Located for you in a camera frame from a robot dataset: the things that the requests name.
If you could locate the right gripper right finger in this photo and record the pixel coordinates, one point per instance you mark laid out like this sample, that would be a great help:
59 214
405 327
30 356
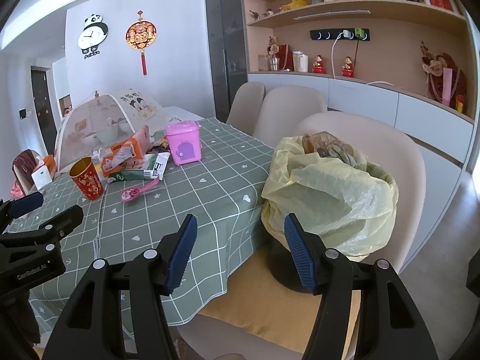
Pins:
390 324

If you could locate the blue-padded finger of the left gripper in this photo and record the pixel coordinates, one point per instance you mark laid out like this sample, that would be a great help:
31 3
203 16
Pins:
22 206

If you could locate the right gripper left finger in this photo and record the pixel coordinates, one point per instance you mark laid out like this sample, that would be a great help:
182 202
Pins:
90 325

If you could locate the orange snack bag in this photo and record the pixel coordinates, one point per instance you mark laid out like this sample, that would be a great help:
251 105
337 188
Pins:
134 147

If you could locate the yellow trash bag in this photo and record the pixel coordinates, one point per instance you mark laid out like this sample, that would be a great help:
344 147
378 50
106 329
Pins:
335 193

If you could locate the orange tissue box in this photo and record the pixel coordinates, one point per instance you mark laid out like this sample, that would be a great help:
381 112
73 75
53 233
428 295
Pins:
43 173

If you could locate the dark red chair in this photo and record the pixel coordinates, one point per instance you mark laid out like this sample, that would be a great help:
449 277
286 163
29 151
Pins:
23 166

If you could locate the red gold paper cup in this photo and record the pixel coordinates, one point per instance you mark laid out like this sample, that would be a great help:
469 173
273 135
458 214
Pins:
85 176

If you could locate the pink spoon package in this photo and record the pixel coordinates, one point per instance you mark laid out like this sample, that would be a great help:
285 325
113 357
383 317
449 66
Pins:
131 194

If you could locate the mesh food cover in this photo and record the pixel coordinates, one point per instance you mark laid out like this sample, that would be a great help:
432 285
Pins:
105 120

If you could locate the dark door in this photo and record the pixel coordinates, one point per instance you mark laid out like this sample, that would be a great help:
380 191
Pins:
43 109

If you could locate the yellow seat cushion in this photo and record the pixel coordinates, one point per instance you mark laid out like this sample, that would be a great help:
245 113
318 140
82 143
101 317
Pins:
260 305

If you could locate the green white snack wrapper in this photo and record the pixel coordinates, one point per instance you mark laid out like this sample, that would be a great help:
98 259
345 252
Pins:
150 167

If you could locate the pink mini desktop bin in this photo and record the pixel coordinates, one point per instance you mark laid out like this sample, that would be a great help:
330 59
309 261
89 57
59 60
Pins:
184 142

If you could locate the beige chair near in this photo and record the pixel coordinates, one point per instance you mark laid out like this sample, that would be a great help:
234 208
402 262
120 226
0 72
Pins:
384 145

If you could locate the beige chair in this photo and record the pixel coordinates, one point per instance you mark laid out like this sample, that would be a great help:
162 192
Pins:
246 106
384 145
283 109

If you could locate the red chinese knot ornament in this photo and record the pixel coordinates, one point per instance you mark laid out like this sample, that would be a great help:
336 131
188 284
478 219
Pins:
140 35

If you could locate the beige chair middle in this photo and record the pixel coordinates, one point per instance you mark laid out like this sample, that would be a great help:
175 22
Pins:
283 109

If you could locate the beige chair far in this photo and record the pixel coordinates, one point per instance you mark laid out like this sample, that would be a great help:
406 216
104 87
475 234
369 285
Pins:
246 106

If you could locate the dark glass cabinet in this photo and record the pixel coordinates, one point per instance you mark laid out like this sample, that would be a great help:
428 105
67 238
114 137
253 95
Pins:
227 51

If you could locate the red figurine right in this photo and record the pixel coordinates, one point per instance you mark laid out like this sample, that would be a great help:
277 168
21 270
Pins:
348 67

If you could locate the red figurine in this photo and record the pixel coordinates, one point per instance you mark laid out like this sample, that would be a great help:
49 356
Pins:
348 67
318 65

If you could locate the red figurine left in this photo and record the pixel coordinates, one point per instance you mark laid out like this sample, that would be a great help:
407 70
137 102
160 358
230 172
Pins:
318 65

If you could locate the white jar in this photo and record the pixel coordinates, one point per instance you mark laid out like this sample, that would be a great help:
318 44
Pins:
300 61

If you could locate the red gift bag with flowers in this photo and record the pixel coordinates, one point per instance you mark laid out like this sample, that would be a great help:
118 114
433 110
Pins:
280 56

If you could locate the black power strip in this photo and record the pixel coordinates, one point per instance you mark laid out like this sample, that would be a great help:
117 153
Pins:
331 34

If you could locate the yellow teapot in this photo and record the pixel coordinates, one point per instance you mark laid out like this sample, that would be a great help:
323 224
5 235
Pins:
294 4

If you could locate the wooden wall shelf unit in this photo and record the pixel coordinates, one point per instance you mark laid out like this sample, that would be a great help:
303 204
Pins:
392 57

